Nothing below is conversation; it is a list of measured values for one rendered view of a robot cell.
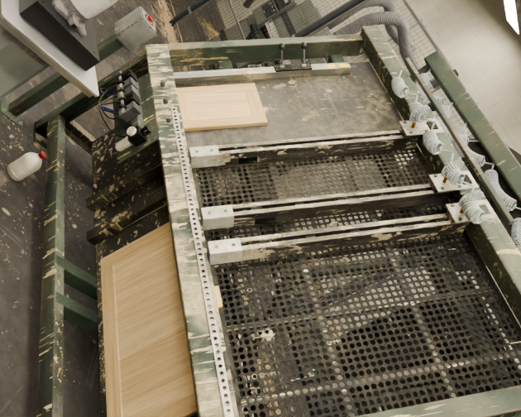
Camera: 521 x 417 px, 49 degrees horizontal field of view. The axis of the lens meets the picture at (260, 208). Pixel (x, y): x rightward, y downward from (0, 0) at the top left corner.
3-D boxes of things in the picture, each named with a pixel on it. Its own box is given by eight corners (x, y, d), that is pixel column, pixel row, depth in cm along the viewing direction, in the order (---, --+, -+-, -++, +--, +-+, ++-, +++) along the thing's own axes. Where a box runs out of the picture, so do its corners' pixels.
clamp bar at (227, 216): (200, 215, 235) (200, 174, 218) (460, 187, 259) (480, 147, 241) (203, 234, 229) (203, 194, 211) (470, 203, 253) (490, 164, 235)
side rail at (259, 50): (168, 60, 315) (167, 43, 307) (356, 50, 337) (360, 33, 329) (169, 67, 311) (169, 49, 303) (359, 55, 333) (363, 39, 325)
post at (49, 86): (7, 104, 311) (117, 31, 292) (16, 111, 315) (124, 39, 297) (7, 111, 307) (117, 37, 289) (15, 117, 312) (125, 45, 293)
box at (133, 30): (112, 24, 292) (141, 4, 287) (127, 40, 301) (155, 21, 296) (113, 36, 284) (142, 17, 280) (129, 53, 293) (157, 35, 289)
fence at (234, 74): (173, 79, 295) (173, 72, 292) (346, 68, 314) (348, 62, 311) (174, 84, 292) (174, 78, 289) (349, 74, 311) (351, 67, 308)
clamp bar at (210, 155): (188, 155, 258) (188, 114, 240) (428, 134, 282) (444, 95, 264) (191, 171, 252) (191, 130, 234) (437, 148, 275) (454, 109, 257)
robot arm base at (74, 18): (53, 13, 213) (64, 5, 212) (48, -22, 225) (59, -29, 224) (85, 45, 228) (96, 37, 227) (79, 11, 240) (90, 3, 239)
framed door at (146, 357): (102, 261, 275) (100, 259, 273) (198, 209, 261) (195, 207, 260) (112, 451, 218) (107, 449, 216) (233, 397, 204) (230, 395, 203)
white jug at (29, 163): (6, 160, 287) (36, 141, 282) (21, 171, 294) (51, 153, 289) (5, 174, 280) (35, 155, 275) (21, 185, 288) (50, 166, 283)
